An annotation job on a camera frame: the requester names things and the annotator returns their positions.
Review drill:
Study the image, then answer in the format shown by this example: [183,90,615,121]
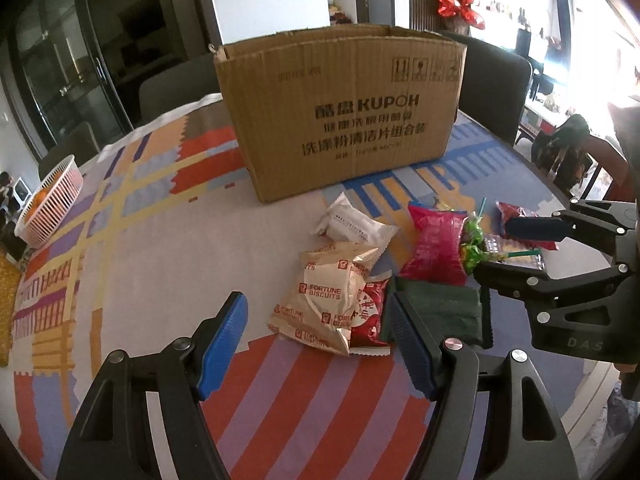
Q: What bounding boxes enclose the clear cracker packet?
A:
[484,234,544,271]

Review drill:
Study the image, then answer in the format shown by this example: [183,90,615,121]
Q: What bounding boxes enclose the red white snack packet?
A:
[349,271,392,356]

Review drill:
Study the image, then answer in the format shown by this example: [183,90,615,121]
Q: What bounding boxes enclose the green lollipops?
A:
[459,196,542,276]

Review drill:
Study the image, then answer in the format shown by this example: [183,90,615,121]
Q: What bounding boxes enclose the dark green snack packet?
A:
[381,276,494,349]

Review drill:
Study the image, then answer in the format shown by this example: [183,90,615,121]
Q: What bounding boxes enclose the red small snack packet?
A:
[496,200,558,252]

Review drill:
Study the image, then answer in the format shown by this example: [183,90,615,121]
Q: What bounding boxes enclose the magenta snack packet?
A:
[399,203,466,286]

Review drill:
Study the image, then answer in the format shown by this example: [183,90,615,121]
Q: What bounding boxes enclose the fortune biscuits beige packet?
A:
[268,242,378,356]

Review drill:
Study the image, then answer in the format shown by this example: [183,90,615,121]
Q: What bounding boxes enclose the colourful patterned tablecloth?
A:
[0,91,618,480]

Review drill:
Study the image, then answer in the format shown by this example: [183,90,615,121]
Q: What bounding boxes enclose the dark chair right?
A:
[442,32,533,145]

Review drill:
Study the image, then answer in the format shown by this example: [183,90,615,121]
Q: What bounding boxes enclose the woven yellow tissue box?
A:
[0,252,22,367]

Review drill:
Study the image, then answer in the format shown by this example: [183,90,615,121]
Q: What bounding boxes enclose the white basket of oranges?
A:
[14,155,84,248]

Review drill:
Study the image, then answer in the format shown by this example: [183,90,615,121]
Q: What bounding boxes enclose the brown cardboard box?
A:
[213,24,466,203]

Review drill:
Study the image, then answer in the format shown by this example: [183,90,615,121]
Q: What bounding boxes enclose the dark chair far left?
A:
[38,122,100,181]

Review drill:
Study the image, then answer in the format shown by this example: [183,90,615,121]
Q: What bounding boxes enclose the red bow decoration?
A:
[437,0,486,34]

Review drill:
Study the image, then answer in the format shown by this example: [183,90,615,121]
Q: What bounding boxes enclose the dark chair behind box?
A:
[139,53,220,122]

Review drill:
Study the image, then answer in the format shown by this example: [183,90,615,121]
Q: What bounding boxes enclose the black glass sliding door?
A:
[6,0,220,159]

